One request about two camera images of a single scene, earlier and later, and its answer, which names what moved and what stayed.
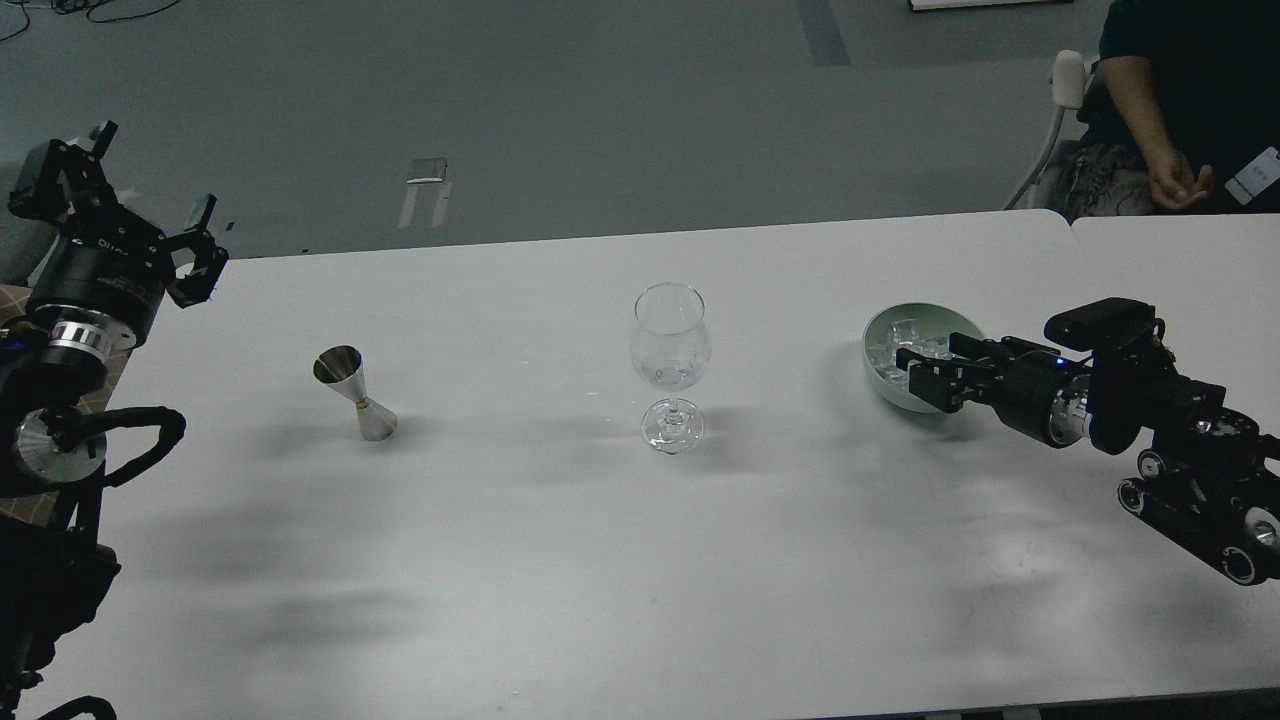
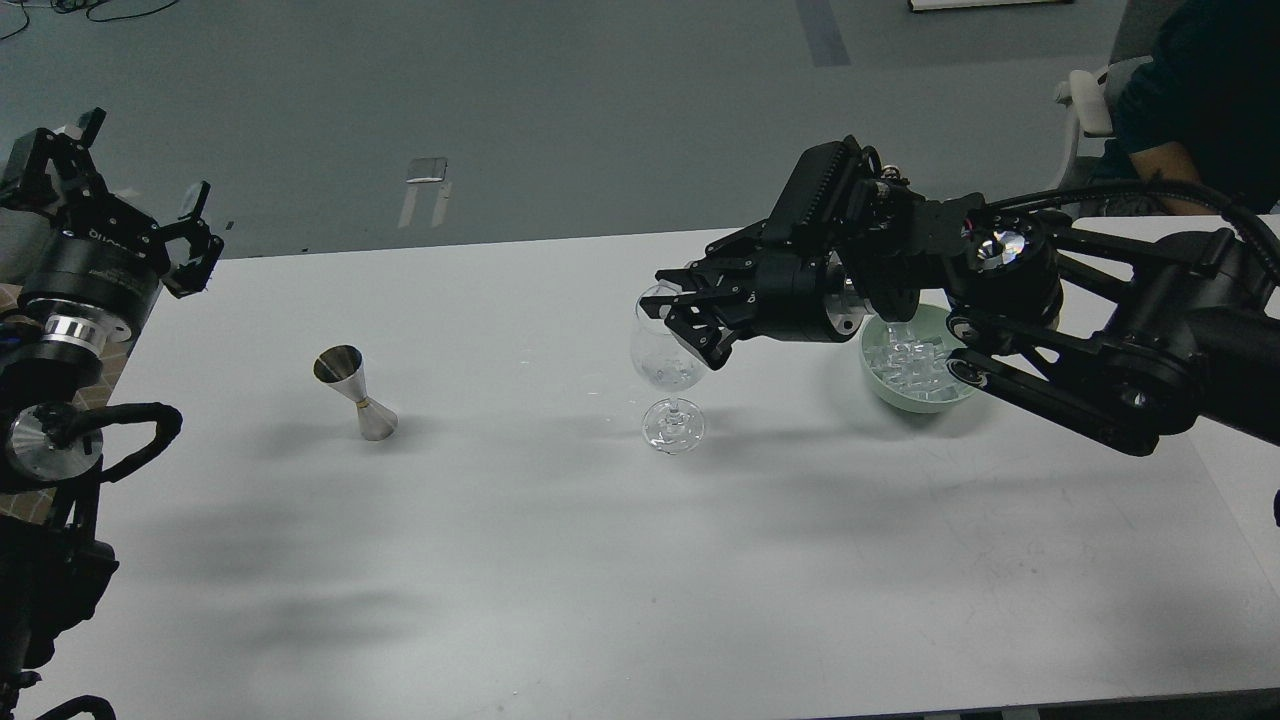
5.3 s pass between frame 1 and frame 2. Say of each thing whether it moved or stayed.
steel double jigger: stayed
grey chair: moved
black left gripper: stayed
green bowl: stayed
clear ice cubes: stayed
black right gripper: moved
